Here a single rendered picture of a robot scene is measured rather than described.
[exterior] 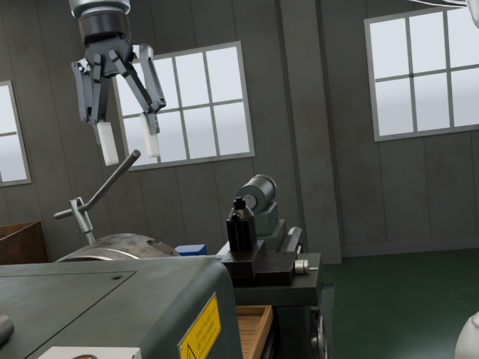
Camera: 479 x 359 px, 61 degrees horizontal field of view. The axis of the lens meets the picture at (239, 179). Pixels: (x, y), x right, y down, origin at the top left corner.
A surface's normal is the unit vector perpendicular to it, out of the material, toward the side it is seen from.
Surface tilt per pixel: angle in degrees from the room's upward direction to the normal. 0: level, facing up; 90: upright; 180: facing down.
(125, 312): 0
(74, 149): 90
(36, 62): 90
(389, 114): 90
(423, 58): 90
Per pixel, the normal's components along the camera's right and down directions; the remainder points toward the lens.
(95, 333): -0.13, -0.98
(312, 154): -0.16, 0.15
